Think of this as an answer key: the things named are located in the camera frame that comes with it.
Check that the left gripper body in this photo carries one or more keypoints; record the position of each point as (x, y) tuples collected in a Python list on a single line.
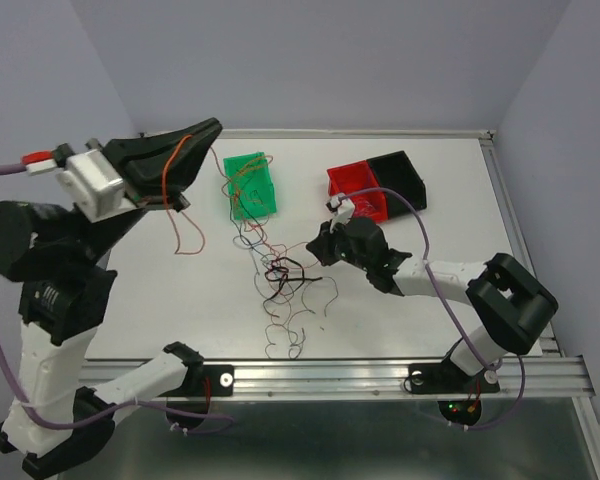
[(106, 234)]

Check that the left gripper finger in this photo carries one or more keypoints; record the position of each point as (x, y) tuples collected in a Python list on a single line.
[(149, 154), (168, 175)]

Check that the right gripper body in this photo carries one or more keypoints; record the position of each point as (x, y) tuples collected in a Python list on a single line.
[(341, 238)]

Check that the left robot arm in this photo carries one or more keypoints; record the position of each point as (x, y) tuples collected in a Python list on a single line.
[(55, 254)]

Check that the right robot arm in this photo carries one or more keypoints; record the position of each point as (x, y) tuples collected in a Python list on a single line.
[(513, 307)]

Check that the red plastic bin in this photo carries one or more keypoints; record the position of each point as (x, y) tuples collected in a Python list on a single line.
[(358, 178)]

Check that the black plastic bin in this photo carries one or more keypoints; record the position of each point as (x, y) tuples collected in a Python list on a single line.
[(396, 172)]

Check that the green plastic bin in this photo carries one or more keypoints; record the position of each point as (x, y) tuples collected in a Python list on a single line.
[(250, 186)]

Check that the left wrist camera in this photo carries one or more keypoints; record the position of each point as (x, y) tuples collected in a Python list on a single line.
[(94, 186)]

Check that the aluminium back rail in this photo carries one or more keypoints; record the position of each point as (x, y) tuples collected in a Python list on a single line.
[(353, 133)]

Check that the aluminium rail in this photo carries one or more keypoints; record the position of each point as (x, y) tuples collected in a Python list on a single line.
[(384, 379), (353, 133), (548, 342)]

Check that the aluminium front rail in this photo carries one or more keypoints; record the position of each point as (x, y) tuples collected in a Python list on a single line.
[(384, 379)]

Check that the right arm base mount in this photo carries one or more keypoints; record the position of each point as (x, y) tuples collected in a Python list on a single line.
[(445, 378)]

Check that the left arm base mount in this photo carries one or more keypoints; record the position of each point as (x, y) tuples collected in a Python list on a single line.
[(214, 379)]

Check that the aluminium right side rail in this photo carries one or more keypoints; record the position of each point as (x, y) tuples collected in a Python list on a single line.
[(548, 342)]

